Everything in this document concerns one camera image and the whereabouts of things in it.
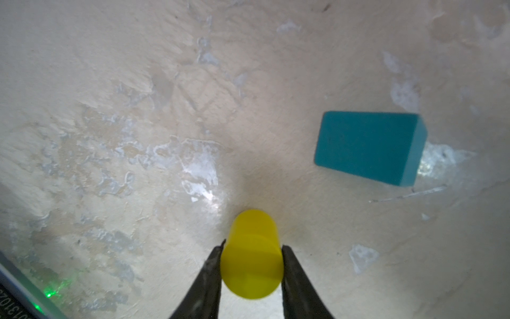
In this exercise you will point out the teal wood block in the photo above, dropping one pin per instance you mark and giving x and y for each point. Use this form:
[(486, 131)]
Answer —
[(382, 146)]

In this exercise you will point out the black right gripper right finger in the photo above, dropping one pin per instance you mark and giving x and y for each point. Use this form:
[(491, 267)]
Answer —
[(300, 299)]

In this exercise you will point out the yellow wood cylinder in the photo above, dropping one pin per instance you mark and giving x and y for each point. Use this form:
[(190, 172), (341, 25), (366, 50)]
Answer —
[(251, 264)]

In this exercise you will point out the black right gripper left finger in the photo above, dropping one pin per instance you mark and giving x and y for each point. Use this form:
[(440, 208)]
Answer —
[(203, 298)]

